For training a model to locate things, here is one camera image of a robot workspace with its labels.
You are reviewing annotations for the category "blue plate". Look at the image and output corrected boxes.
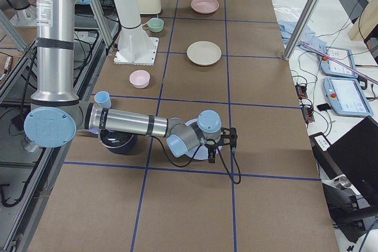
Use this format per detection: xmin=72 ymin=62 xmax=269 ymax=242
xmin=185 ymin=119 xmax=222 ymax=161

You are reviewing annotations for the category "pink plate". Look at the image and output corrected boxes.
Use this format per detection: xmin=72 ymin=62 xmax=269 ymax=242
xmin=191 ymin=0 xmax=219 ymax=14

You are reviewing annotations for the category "cream toaster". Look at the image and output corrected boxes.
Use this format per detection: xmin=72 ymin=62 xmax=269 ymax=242
xmin=137 ymin=0 xmax=162 ymax=15

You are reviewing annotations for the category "green bowl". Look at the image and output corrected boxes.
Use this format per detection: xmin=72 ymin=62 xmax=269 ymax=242
xmin=147 ymin=18 xmax=164 ymax=33

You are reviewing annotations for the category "beige plate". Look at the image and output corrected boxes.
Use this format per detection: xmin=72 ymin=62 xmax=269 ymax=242
xmin=187 ymin=41 xmax=221 ymax=66

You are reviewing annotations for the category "clear plastic bag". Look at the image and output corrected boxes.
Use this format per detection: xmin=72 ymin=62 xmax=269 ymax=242
xmin=272 ymin=0 xmax=305 ymax=22

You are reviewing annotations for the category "dark blue pot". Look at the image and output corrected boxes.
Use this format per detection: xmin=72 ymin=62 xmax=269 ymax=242
xmin=97 ymin=129 xmax=138 ymax=155

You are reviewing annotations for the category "pink bowl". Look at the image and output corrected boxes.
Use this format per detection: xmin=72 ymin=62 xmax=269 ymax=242
xmin=129 ymin=70 xmax=151 ymax=89

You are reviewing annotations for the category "blue cloth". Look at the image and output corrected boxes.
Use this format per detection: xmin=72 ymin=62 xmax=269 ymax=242
xmin=278 ymin=19 xmax=327 ymax=55

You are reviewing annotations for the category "light blue cup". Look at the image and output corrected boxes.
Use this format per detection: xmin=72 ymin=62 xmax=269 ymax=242
xmin=94 ymin=91 xmax=112 ymax=108

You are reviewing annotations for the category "black laptop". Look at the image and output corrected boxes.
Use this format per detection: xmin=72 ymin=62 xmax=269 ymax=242
xmin=309 ymin=116 xmax=377 ymax=205

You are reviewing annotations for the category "upper teach pendant tablet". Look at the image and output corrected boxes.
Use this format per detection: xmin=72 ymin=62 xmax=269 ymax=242
xmin=318 ymin=45 xmax=359 ymax=78

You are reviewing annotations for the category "teach pendant tablet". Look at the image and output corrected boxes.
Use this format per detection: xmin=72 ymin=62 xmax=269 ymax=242
xmin=318 ymin=45 xmax=359 ymax=78
xmin=323 ymin=77 xmax=374 ymax=117

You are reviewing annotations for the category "lower teach pendant tablet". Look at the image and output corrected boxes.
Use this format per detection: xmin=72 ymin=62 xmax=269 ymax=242
xmin=323 ymin=77 xmax=374 ymax=117

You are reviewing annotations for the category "pink reacher grabber stick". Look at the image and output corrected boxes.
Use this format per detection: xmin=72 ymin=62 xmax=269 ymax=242
xmin=298 ymin=41 xmax=378 ymax=85

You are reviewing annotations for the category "far camera mount bracket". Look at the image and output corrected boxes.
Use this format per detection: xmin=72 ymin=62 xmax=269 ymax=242
xmin=220 ymin=127 xmax=238 ymax=150

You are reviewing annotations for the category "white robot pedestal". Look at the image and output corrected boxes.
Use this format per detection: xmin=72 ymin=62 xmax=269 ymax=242
xmin=114 ymin=0 xmax=159 ymax=66

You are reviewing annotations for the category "aluminium frame post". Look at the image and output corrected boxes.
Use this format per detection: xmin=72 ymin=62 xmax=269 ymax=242
xmin=283 ymin=0 xmax=319 ymax=61

